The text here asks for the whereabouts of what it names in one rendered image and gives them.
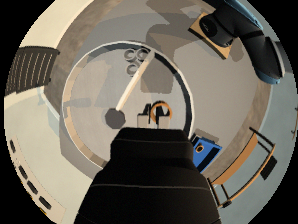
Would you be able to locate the bronze bushing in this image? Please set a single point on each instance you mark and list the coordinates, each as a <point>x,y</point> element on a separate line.
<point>160,103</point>
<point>200,147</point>

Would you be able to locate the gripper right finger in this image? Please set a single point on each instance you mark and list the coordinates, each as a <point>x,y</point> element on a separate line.
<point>162,120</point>

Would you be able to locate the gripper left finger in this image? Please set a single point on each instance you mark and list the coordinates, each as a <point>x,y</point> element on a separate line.
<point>143,120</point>

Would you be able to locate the blue plastic crate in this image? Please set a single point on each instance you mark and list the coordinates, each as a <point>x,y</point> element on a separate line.
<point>202,159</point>

